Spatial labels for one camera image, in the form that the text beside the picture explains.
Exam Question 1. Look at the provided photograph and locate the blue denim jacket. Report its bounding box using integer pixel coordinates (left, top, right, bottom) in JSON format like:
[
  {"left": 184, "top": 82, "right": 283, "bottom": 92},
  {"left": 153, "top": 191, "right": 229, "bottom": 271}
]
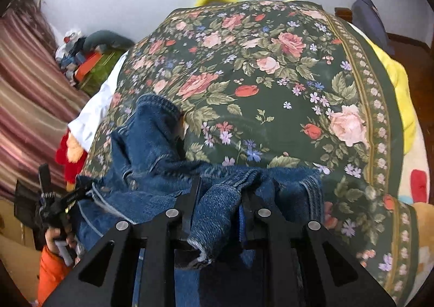
[{"left": 71, "top": 94, "right": 324, "bottom": 306}]

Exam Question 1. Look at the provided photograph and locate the orange sleeve forearm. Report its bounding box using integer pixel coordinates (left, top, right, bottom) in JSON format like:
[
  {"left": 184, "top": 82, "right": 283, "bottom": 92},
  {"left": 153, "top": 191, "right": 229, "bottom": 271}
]
[{"left": 37, "top": 246, "right": 72, "bottom": 306}]

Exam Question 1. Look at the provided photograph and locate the person left hand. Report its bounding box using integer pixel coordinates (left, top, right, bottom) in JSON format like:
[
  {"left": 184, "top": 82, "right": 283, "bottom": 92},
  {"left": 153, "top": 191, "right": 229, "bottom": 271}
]
[{"left": 45, "top": 224, "right": 77, "bottom": 255}]

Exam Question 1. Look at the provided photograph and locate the red plush toy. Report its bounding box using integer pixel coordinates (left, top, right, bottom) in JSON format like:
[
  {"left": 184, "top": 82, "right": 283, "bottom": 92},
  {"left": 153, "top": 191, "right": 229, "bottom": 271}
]
[{"left": 55, "top": 131, "right": 88, "bottom": 192}]

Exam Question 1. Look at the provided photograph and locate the white folded cloth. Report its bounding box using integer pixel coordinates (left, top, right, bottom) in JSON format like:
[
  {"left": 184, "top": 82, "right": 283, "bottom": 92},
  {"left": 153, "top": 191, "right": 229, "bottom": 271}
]
[{"left": 68, "top": 52, "right": 128, "bottom": 152}]

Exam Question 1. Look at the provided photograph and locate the striped red curtain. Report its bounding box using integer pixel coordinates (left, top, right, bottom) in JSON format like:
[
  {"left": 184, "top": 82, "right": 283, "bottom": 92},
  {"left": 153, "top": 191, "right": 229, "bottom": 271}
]
[{"left": 1, "top": 0, "right": 89, "bottom": 200}]

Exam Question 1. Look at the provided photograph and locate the orange box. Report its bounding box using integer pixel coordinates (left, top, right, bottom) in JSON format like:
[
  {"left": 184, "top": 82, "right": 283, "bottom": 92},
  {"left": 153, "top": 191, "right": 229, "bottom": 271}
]
[{"left": 74, "top": 52, "right": 102, "bottom": 82}]

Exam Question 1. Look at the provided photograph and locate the cream cartoon blanket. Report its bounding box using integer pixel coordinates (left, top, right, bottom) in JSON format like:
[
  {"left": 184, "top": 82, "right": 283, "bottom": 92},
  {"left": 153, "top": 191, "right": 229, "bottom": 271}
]
[{"left": 390, "top": 125, "right": 433, "bottom": 306}]

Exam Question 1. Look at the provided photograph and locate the floral green bedspread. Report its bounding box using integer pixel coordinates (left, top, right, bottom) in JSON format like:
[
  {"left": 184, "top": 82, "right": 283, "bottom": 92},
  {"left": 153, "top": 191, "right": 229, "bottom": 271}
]
[{"left": 82, "top": 0, "right": 405, "bottom": 306}]

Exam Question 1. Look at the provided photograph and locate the grey green pillow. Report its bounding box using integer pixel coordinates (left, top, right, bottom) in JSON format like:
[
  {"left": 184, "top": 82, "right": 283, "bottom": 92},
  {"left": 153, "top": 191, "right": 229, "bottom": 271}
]
[{"left": 82, "top": 30, "right": 135, "bottom": 53}]

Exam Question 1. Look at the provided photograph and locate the yellow blanket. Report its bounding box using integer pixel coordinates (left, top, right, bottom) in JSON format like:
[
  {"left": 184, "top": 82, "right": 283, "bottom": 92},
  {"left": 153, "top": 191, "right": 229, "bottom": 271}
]
[{"left": 194, "top": 0, "right": 417, "bottom": 155}]

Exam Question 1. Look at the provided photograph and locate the grey bag at bed end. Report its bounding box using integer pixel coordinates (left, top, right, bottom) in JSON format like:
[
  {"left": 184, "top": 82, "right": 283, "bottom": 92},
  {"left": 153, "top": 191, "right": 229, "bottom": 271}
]
[{"left": 351, "top": 0, "right": 395, "bottom": 56}]

